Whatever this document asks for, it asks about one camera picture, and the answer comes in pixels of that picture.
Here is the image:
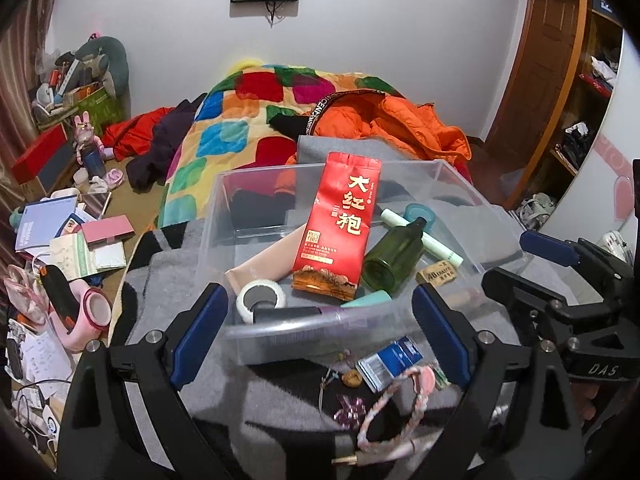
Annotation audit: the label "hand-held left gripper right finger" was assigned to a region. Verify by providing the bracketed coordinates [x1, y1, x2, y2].
[411, 282, 586, 480]

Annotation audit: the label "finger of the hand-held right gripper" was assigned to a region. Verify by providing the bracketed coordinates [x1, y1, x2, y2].
[481, 268, 552, 316]
[520, 230, 584, 267]

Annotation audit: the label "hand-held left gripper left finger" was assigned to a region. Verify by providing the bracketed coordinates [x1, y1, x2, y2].
[57, 282, 231, 480]

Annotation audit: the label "white tape roll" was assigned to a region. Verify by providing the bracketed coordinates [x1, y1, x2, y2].
[236, 280, 287, 324]

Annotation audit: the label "small gold label box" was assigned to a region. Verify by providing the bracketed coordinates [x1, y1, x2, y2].
[416, 261, 460, 286]

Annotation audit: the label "pale green tube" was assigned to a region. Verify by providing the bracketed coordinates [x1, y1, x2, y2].
[380, 208, 465, 267]

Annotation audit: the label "mint green stick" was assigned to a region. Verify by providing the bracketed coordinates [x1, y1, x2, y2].
[340, 291, 394, 309]

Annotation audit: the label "green glass bottle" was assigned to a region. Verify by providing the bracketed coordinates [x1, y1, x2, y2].
[361, 216, 436, 294]

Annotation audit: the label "dark purple cylinder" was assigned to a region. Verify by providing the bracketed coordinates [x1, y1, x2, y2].
[252, 305, 352, 325]

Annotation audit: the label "clear plastic bin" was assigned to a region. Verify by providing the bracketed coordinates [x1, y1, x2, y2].
[200, 160, 526, 367]

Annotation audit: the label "beige tube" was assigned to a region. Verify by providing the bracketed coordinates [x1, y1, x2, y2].
[224, 225, 309, 296]

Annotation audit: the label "teal tape roll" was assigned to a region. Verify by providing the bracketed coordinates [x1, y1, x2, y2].
[404, 203, 437, 234]

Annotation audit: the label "red tea packet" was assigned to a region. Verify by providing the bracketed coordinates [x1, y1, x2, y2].
[291, 151, 384, 302]

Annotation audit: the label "person's right hand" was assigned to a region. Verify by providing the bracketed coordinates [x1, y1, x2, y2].
[570, 382, 599, 421]

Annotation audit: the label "white shoes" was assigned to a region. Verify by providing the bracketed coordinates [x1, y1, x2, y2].
[517, 192, 559, 221]

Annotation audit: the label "blue white small packet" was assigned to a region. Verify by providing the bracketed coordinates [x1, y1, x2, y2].
[357, 339, 424, 394]

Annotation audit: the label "grey blanket with black letters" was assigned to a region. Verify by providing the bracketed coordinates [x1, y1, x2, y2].
[120, 135, 551, 461]

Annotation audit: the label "white wardrobe door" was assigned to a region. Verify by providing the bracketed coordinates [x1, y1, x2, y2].
[540, 25, 640, 262]

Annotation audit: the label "purple flower hair clip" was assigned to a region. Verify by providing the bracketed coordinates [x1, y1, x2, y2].
[332, 395, 369, 427]

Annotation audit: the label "flat pink box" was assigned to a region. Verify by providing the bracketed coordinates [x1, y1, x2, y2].
[80, 215, 135, 246]

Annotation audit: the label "green patterned booklet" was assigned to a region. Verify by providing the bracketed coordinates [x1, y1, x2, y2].
[50, 232, 97, 281]

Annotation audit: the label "wooden door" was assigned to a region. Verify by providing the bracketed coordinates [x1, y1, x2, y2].
[480, 0, 589, 212]

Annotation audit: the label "wooden shelf unit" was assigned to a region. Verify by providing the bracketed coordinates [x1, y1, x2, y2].
[550, 0, 627, 177]

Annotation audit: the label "pink floral cloth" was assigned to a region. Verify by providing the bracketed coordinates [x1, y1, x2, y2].
[0, 265, 52, 332]

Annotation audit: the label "pale blue notebook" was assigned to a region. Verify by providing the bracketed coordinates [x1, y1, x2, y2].
[15, 197, 79, 254]

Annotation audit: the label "orange puffer jacket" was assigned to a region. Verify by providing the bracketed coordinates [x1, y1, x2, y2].
[275, 91, 474, 196]

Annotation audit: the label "dark purple garment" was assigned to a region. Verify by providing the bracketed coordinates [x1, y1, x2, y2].
[125, 100, 202, 192]

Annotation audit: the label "colourful patchwork quilt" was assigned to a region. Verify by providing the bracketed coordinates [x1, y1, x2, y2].
[157, 62, 402, 232]

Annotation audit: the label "red cloth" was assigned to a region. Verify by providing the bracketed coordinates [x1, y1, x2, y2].
[104, 107, 174, 162]

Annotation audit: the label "pink bunny toy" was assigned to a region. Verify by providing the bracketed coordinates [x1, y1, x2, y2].
[74, 112, 104, 162]

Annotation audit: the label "long red box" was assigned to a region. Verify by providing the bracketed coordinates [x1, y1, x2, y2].
[11, 125, 69, 184]

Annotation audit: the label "black waistband garment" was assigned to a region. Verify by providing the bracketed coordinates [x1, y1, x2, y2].
[269, 90, 387, 137]

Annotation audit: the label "green cardboard box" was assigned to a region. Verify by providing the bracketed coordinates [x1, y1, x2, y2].
[75, 94, 127, 122]

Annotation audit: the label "pile of desk clutter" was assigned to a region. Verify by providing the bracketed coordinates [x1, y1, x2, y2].
[32, 50, 108, 126]

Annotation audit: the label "grey neck pillow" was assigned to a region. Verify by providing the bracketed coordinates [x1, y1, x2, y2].
[75, 36, 132, 99]

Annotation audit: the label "striped pink curtain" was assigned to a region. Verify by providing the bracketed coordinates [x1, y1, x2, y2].
[0, 0, 67, 172]

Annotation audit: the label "braided pink cord bracelet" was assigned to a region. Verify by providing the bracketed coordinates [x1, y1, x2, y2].
[362, 365, 437, 454]

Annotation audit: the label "nut charm keychain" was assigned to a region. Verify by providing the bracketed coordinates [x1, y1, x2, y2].
[320, 350, 364, 407]

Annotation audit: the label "black handle tool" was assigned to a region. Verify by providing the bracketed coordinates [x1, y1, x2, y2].
[40, 264, 82, 322]

